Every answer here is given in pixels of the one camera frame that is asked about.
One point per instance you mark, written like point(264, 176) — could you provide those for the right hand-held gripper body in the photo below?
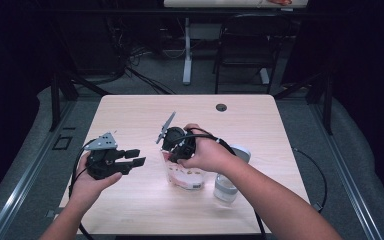
point(180, 143)

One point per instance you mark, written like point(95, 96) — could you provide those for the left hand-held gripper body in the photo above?
point(103, 163)

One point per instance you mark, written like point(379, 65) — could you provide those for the red and white spout pouch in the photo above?
point(186, 180)

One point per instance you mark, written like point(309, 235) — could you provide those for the white lidded container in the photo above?
point(225, 191)

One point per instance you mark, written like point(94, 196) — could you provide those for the person's left hand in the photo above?
point(85, 188)

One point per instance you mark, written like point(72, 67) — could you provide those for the person's right hand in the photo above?
point(210, 155)

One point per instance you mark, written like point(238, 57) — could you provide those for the black table grommet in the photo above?
point(221, 107)

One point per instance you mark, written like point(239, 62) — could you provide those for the grey tape strip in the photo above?
point(51, 213)

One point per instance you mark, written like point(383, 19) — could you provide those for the desk with white legs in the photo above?
point(187, 60)

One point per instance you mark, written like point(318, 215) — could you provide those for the grey box under desk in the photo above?
point(205, 31)

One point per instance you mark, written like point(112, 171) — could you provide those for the black folding chair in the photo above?
point(246, 40)

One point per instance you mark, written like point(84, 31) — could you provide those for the orange object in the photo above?
point(280, 2)

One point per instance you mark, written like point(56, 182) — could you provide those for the black floor socket frame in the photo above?
point(54, 146)

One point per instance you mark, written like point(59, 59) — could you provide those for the black metal frame stand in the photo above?
point(328, 106)
point(55, 100)

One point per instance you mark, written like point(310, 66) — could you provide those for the aluminium floor rail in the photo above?
point(20, 196)
point(350, 186)

